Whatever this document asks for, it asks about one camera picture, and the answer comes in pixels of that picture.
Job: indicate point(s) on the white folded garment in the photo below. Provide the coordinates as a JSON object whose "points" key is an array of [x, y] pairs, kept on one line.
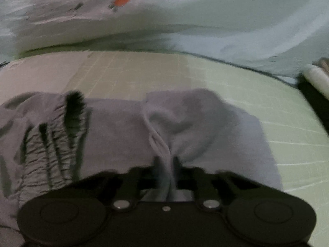
{"points": [[316, 79]]}

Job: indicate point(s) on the carrot print sheet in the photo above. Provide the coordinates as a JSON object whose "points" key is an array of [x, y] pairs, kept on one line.
{"points": [[180, 18]]}

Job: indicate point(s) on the green grid bed sheet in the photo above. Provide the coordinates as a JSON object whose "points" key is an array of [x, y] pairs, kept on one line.
{"points": [[282, 113]]}

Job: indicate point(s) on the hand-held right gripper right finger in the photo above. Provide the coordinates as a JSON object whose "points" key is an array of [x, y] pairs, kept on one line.
{"points": [[176, 169]]}

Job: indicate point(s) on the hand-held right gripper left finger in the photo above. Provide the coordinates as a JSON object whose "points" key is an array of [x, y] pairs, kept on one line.
{"points": [[155, 169]]}

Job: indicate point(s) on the grey pants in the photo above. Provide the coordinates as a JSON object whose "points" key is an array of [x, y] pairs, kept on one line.
{"points": [[115, 133]]}

